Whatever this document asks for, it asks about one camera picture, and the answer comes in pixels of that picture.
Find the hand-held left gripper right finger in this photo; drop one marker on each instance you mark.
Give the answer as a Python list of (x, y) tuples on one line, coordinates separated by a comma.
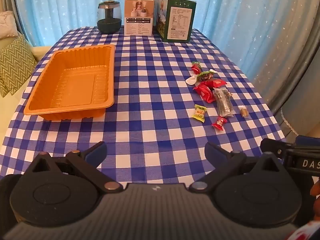
[(214, 153)]

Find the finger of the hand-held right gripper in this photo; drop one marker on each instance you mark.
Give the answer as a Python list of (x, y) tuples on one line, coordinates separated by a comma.
[(307, 140), (272, 147)]

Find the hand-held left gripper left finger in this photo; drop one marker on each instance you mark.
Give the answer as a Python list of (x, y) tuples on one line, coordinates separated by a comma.
[(96, 153)]

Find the small red candy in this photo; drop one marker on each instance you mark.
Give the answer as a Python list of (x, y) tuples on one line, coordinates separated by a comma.
[(219, 123)]

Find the yellow green candy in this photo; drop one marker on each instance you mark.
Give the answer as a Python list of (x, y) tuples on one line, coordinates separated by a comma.
[(199, 112)]

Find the small brown candy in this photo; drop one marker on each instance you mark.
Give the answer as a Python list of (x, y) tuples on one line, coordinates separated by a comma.
[(243, 111)]

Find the clear dark snack packet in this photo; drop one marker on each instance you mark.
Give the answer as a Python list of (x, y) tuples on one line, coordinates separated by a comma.
[(222, 103)]

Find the red snack packet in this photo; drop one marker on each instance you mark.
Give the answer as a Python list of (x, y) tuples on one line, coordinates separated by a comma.
[(203, 93), (216, 82)]

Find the orange plastic tray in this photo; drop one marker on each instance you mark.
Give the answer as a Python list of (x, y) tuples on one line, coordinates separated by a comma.
[(75, 85)]

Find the long white snack packet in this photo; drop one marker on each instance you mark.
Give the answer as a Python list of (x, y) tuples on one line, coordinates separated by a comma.
[(191, 80)]

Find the red green twisted candy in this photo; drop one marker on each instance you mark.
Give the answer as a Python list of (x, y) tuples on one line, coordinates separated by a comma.
[(196, 68)]

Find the person's right hand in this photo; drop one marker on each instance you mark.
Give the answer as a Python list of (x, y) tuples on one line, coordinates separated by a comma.
[(315, 187)]

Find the grey lace-trimmed cover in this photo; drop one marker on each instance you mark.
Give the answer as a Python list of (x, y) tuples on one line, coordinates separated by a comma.
[(300, 120)]

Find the red white printed clothing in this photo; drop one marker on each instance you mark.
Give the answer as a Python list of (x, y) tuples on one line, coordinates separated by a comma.
[(303, 232)]

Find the blue white checkered tablecloth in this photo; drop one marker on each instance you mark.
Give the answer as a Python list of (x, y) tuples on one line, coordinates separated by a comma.
[(150, 105)]

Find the green zigzag pillow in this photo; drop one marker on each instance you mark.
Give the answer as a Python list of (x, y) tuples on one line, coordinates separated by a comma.
[(15, 60), (6, 90)]

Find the dark glass jar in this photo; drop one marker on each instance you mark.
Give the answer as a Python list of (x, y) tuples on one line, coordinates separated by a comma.
[(109, 23)]

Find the green cardboard box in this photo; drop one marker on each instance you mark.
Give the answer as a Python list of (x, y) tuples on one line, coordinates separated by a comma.
[(178, 22)]

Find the white cardboard box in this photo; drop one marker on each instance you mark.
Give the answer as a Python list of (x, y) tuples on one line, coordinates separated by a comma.
[(138, 22)]

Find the blue star curtain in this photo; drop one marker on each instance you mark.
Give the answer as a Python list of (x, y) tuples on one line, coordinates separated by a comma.
[(75, 2)]

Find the beige pillow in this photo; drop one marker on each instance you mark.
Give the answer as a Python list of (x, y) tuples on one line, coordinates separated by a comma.
[(7, 25)]

